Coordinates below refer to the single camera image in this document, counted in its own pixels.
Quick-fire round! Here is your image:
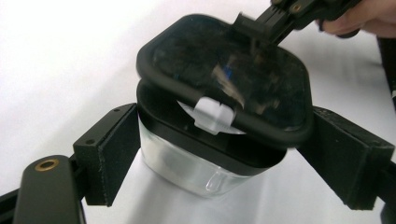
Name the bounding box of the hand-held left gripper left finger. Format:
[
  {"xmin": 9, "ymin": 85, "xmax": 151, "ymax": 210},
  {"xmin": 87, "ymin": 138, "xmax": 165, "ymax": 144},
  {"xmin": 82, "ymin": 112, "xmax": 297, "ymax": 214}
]
[{"xmin": 73, "ymin": 103, "xmax": 142, "ymax": 207}]

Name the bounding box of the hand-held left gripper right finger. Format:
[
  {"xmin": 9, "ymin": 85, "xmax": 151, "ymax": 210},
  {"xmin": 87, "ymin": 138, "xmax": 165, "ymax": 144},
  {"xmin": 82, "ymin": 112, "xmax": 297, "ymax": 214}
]
[{"xmin": 297, "ymin": 105, "xmax": 396, "ymax": 211}]

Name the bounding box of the clear container with black lid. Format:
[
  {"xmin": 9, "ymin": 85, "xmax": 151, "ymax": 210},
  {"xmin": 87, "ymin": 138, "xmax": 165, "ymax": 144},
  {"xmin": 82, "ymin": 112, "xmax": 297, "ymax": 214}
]
[{"xmin": 135, "ymin": 13, "xmax": 315, "ymax": 199}]

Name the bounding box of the white paper sheet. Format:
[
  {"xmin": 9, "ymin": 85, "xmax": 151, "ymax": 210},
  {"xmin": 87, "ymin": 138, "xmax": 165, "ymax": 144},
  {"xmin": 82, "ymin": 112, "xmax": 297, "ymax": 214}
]
[{"xmin": 0, "ymin": 0, "xmax": 396, "ymax": 224}]

